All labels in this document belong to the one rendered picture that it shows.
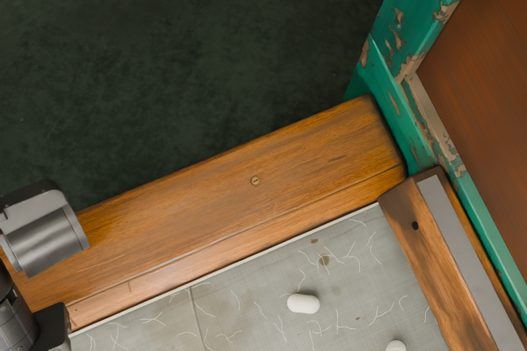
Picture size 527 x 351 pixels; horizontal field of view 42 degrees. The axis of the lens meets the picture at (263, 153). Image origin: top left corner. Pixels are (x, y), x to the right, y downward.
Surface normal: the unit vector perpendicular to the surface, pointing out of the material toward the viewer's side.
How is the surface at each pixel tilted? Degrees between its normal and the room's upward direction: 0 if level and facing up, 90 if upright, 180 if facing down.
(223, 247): 45
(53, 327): 50
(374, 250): 0
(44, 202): 39
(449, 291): 67
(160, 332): 0
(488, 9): 90
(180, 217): 0
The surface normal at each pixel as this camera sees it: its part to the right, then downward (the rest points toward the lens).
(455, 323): -0.90, 0.06
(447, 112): -0.92, 0.38
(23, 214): 0.46, 0.24
